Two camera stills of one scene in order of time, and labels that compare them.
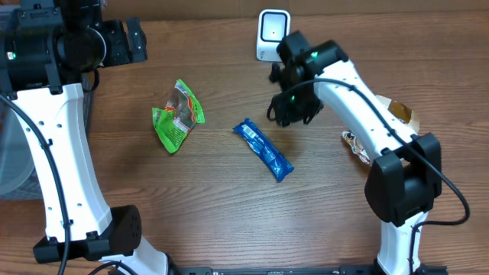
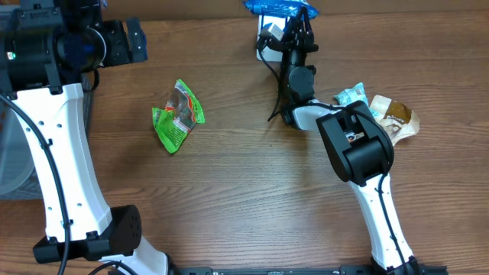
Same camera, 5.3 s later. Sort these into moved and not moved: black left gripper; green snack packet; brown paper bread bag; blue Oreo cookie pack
Moved: blue Oreo cookie pack
Not moved: black left gripper; green snack packet; brown paper bread bag
